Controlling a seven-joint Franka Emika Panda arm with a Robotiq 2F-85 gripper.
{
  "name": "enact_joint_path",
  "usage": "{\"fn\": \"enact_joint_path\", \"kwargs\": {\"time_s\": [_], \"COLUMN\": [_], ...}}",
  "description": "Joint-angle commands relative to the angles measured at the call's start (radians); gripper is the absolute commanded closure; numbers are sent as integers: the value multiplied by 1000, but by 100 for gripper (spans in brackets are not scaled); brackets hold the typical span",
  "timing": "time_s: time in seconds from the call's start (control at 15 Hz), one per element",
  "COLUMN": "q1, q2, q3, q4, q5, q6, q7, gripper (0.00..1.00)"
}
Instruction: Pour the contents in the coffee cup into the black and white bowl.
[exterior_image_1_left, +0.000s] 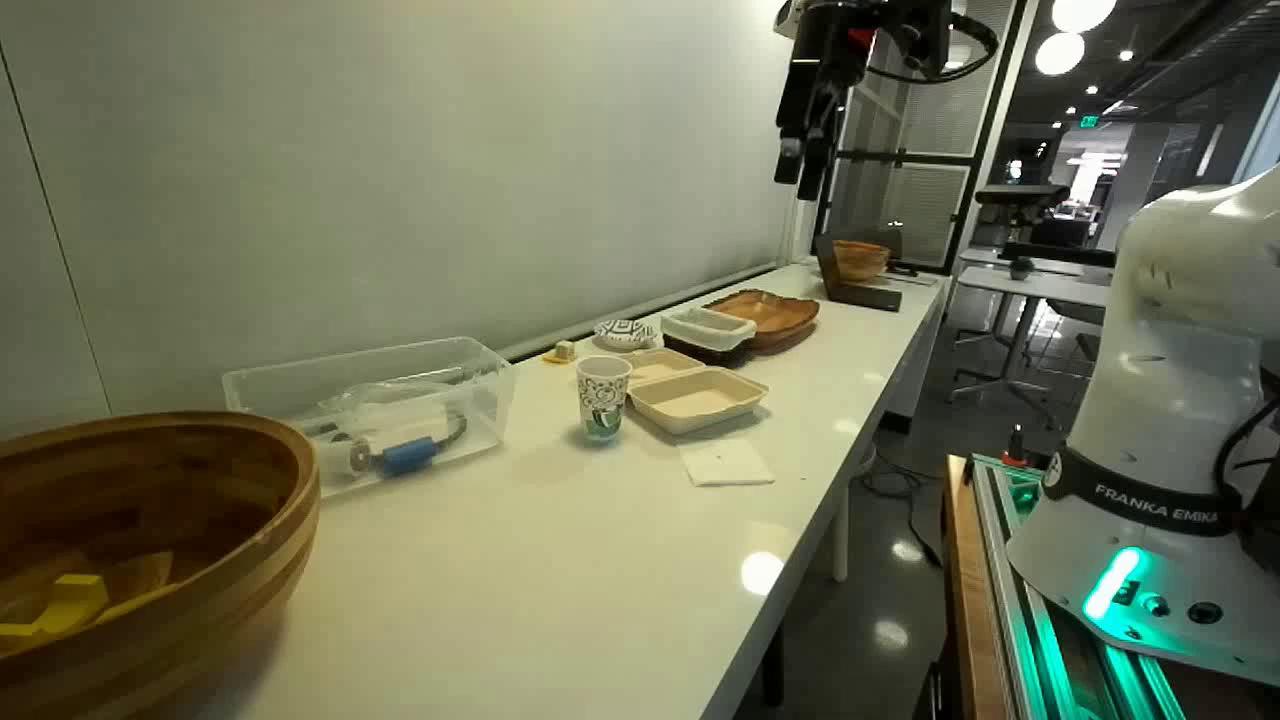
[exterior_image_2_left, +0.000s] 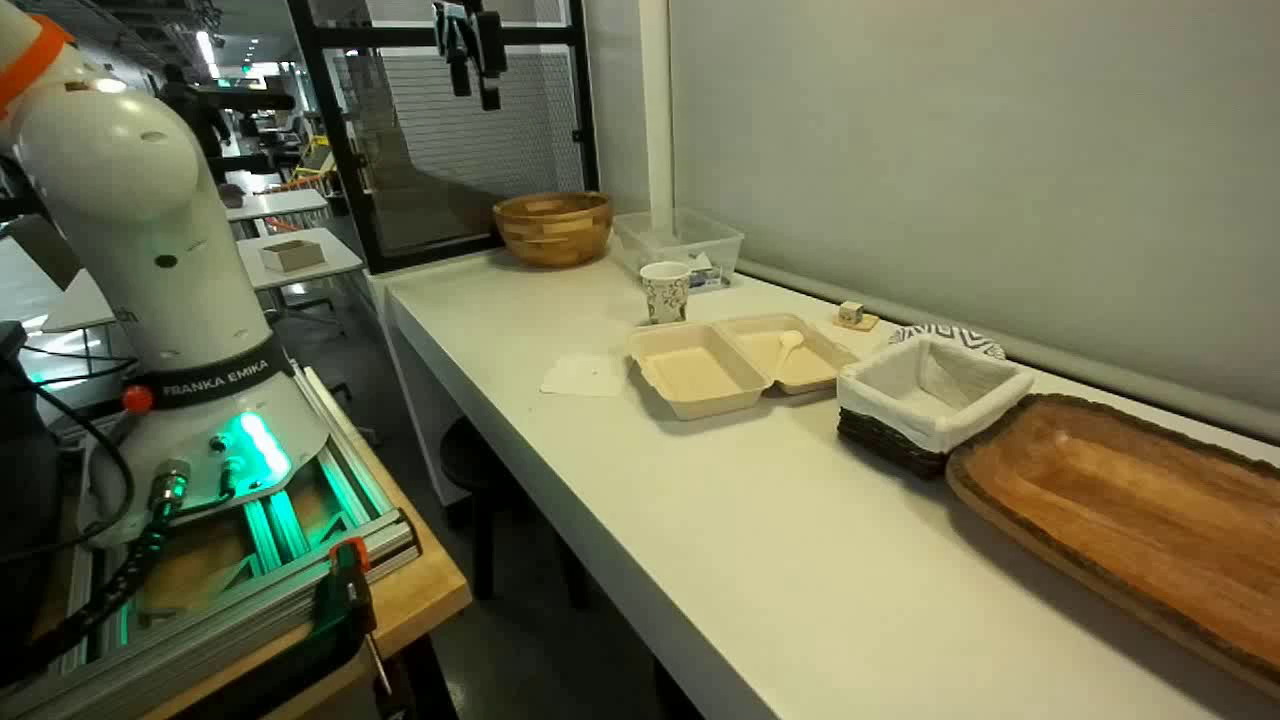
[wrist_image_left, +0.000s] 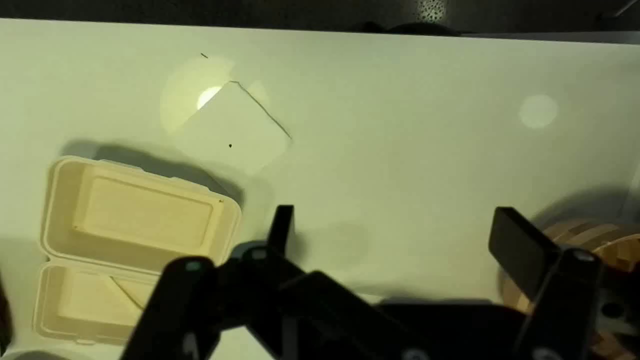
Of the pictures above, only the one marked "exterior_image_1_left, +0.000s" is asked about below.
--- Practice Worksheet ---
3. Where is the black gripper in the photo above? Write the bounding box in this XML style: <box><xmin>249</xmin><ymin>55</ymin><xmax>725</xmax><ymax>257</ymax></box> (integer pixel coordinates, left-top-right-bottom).
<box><xmin>777</xmin><ymin>46</ymin><xmax>860</xmax><ymax>205</ymax></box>

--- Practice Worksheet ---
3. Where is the printed paper coffee cup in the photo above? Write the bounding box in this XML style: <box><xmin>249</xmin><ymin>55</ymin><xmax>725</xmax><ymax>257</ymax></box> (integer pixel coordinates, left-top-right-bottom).
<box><xmin>574</xmin><ymin>352</ymin><xmax>635</xmax><ymax>449</ymax></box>

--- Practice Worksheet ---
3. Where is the black and white bowl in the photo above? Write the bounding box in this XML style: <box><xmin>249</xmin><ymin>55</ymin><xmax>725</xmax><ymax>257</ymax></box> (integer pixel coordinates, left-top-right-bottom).
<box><xmin>656</xmin><ymin>299</ymin><xmax>760</xmax><ymax>361</ymax></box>

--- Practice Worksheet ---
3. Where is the large wooden bowl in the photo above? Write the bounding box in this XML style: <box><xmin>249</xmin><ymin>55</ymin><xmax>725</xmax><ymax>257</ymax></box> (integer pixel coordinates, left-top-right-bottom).
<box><xmin>0</xmin><ymin>408</ymin><xmax>326</xmax><ymax>720</ymax></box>

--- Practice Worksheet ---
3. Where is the dark flat board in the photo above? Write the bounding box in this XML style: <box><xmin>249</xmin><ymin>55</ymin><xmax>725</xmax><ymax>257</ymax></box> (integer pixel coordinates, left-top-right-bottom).
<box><xmin>818</xmin><ymin>272</ymin><xmax>908</xmax><ymax>314</ymax></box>

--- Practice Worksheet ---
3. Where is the wooden serving tray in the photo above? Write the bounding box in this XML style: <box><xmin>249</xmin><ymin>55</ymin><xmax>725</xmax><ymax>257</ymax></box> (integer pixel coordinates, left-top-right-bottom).
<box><xmin>699</xmin><ymin>283</ymin><xmax>824</xmax><ymax>356</ymax></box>

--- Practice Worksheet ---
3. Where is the small patterned plate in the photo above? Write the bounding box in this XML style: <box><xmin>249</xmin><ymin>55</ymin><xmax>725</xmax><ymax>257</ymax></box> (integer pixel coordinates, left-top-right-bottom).
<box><xmin>589</xmin><ymin>314</ymin><xmax>662</xmax><ymax>356</ymax></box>

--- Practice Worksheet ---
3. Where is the beige clamshell takeout container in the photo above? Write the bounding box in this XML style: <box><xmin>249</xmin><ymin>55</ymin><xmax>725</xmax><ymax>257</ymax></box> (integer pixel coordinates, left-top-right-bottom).
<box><xmin>616</xmin><ymin>345</ymin><xmax>773</xmax><ymax>439</ymax></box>

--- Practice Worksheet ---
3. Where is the white office desk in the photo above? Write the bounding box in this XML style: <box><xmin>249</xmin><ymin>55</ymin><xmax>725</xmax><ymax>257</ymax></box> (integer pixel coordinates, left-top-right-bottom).
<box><xmin>951</xmin><ymin>243</ymin><xmax>1119</xmax><ymax>321</ymax></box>

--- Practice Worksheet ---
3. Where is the round ceiling lamp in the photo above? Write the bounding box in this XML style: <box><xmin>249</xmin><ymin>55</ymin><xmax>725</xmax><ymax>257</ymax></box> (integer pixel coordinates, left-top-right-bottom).
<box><xmin>1031</xmin><ymin>29</ymin><xmax>1094</xmax><ymax>79</ymax></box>
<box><xmin>1048</xmin><ymin>0</ymin><xmax>1119</xmax><ymax>36</ymax></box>

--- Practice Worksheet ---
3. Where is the white paper napkin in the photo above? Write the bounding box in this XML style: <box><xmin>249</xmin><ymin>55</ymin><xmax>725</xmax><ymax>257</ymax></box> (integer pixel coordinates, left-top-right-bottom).
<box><xmin>676</xmin><ymin>434</ymin><xmax>780</xmax><ymax>490</ymax></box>

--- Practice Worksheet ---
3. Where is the clear plastic container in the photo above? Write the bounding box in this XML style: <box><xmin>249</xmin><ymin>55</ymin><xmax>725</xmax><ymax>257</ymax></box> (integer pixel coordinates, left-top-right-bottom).
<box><xmin>222</xmin><ymin>332</ymin><xmax>522</xmax><ymax>501</ymax></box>

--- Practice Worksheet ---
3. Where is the wooden mounting board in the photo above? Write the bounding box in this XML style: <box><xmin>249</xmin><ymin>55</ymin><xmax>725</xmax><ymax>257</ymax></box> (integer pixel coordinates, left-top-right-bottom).
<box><xmin>939</xmin><ymin>452</ymin><xmax>1024</xmax><ymax>720</ymax></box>

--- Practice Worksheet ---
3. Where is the yellow object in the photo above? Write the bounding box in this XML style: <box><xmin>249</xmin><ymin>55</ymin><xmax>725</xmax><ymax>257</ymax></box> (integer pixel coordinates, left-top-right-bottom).
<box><xmin>0</xmin><ymin>571</ymin><xmax>112</xmax><ymax>657</ymax></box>

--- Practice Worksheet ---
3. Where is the black wall base rail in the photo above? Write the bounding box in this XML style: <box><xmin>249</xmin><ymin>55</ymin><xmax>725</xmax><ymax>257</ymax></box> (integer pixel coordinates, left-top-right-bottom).
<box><xmin>503</xmin><ymin>257</ymin><xmax>793</xmax><ymax>368</ymax></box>

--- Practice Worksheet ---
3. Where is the blue handled tool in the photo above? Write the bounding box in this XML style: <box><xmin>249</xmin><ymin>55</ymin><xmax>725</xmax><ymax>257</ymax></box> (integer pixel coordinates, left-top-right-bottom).
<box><xmin>348</xmin><ymin>411</ymin><xmax>471</xmax><ymax>480</ymax></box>

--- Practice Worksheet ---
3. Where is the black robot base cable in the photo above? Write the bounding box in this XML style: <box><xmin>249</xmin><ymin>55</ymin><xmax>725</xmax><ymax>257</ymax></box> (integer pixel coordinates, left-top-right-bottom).
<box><xmin>1207</xmin><ymin>397</ymin><xmax>1280</xmax><ymax>571</ymax></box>

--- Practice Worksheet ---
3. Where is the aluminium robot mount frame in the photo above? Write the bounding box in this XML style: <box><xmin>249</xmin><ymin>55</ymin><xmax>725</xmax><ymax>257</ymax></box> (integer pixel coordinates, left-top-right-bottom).
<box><xmin>971</xmin><ymin>452</ymin><xmax>1191</xmax><ymax>720</ymax></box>

